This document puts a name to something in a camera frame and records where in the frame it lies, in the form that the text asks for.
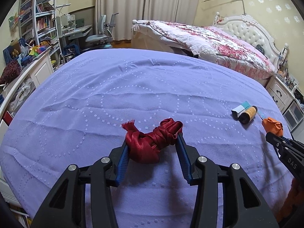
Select orange paper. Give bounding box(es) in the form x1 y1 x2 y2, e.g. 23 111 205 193
262 117 283 137

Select dark red ribbon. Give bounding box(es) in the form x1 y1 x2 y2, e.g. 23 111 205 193
122 118 183 164

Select blue sachet packet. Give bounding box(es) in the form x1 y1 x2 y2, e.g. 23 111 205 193
257 111 266 120

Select amber medicine bottle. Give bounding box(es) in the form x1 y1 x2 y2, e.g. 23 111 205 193
239 106 258 125

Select teal white small box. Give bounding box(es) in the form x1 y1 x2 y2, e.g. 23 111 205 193
231 101 251 120

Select clear plastic drawer unit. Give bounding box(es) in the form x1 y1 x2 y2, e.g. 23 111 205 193
283 99 303 132

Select white nightstand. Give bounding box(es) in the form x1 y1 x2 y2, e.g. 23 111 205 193
266 75 295 114

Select purple bedspread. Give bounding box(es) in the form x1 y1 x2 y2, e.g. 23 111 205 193
1 49 292 217

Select floral quilt bed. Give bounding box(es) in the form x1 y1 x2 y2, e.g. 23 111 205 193
131 20 276 81

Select white tufted headboard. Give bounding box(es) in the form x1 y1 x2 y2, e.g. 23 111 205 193
213 12 289 65

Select grey desk chair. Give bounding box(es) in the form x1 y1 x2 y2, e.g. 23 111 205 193
85 13 119 51

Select study desk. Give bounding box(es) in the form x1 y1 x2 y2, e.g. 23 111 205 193
56 14 92 52

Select beige curtains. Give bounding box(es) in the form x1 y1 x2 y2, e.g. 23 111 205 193
95 0 199 41

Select white bookshelf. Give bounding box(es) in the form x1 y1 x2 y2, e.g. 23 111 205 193
18 0 61 66

